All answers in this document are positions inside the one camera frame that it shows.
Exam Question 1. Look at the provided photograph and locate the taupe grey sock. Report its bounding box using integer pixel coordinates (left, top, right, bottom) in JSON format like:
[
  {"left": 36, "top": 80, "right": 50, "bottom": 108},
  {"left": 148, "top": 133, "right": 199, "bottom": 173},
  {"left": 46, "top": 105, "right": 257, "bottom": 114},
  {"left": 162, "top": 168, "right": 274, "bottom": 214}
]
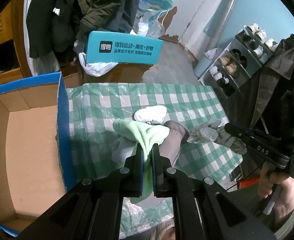
[{"left": 159, "top": 120, "right": 189, "bottom": 166}]

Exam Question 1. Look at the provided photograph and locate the grey-blue printed cloth bundle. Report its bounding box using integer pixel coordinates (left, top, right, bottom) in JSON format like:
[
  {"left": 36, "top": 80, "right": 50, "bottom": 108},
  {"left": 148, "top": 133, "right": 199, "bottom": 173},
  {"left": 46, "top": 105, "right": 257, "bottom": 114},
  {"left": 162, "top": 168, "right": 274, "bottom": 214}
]
[{"left": 187, "top": 118, "right": 247, "bottom": 155}]

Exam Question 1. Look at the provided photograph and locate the light green soft cloth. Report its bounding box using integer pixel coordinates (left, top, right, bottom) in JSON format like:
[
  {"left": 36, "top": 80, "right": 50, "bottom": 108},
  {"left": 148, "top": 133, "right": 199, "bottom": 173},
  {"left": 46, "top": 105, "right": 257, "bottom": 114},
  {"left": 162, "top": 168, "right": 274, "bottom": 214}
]
[{"left": 113, "top": 119, "right": 169, "bottom": 208}]

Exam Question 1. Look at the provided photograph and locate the white crumpled soft bundle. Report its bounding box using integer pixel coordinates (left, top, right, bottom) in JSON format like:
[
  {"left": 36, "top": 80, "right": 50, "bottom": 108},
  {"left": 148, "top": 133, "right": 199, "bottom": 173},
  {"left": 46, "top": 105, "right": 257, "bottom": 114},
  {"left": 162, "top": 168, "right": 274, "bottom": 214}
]
[{"left": 133, "top": 105, "right": 167, "bottom": 125}]

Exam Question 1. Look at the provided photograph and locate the person's right hand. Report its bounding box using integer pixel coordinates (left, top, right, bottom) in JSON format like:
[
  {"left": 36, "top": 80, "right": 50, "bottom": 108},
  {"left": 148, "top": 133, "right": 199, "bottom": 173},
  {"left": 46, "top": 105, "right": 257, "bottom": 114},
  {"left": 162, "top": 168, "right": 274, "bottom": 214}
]
[{"left": 258, "top": 162, "right": 294, "bottom": 220}]

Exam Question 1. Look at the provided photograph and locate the green white checkered tablecloth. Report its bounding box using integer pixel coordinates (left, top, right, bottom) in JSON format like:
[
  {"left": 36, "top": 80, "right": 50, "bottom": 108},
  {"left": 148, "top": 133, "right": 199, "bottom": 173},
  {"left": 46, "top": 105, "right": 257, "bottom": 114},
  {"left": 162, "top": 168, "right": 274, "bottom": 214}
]
[{"left": 66, "top": 83, "right": 243, "bottom": 239}]

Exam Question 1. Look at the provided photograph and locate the light blue trash bin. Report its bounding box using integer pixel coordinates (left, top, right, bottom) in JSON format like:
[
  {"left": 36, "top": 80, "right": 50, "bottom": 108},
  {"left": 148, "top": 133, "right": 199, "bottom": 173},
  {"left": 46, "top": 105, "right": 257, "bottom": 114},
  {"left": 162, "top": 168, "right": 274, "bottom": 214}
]
[{"left": 193, "top": 55, "right": 212, "bottom": 78}]

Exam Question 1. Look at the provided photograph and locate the grey shoe rack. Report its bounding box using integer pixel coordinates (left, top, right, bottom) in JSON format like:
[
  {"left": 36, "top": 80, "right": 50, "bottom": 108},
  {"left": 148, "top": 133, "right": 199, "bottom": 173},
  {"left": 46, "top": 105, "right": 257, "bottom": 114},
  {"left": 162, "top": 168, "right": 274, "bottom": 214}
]
[{"left": 199, "top": 23, "right": 278, "bottom": 99}]

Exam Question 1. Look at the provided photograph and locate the blue-edged cardboard box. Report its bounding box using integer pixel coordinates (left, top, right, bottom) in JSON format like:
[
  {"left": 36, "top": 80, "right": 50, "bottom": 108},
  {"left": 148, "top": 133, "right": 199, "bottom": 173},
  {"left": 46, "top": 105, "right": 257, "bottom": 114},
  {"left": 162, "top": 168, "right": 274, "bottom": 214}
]
[{"left": 0, "top": 72, "right": 76, "bottom": 236}]

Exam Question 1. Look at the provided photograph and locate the white plastic bag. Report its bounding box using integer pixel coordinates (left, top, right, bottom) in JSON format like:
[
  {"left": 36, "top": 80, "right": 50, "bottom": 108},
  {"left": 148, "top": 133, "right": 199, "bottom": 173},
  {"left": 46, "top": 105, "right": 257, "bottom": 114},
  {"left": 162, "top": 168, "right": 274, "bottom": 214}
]
[{"left": 73, "top": 40, "right": 118, "bottom": 77}]

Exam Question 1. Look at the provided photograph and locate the teal shoe box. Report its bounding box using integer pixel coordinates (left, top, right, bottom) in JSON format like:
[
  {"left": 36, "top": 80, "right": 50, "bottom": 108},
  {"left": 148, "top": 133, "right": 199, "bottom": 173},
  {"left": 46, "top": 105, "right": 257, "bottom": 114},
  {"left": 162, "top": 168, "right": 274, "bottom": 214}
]
[{"left": 86, "top": 31, "right": 163, "bottom": 64}]

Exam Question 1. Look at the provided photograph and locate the blue transparent plastic bag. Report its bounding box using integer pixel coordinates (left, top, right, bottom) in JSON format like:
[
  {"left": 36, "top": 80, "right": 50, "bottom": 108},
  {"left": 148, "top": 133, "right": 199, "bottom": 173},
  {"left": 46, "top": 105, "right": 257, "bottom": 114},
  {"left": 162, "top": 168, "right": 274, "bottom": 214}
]
[{"left": 132, "top": 0, "right": 173, "bottom": 38}]

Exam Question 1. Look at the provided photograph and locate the dark hanging jacket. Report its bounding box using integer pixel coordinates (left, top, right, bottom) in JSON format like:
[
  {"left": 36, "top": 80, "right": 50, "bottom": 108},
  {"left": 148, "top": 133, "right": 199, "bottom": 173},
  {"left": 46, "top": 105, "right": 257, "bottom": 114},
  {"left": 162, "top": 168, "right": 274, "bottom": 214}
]
[{"left": 26, "top": 0, "right": 139, "bottom": 59}]

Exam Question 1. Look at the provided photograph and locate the dark strap bag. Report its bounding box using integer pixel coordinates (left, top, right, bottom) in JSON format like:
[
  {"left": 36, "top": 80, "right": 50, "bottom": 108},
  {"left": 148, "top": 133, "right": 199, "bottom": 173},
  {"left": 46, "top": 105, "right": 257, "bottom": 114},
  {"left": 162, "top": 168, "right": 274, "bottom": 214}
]
[{"left": 226, "top": 34, "right": 294, "bottom": 137}]

